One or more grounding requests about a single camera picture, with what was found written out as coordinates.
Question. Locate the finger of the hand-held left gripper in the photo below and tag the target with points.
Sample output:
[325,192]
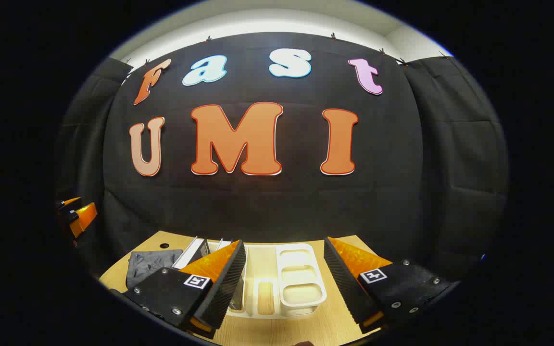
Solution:
[69,203]
[83,218]

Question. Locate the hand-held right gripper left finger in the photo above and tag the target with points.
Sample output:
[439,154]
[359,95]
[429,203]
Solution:
[226,278]

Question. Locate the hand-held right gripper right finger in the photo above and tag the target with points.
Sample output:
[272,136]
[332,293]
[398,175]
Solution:
[342,278]

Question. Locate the white bookshelf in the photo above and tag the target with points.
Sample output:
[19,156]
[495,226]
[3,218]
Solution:
[301,283]

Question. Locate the portrait cover book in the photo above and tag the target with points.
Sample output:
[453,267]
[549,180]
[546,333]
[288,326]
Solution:
[190,252]

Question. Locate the grey schoolbag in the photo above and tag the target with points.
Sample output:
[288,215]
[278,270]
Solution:
[149,266]

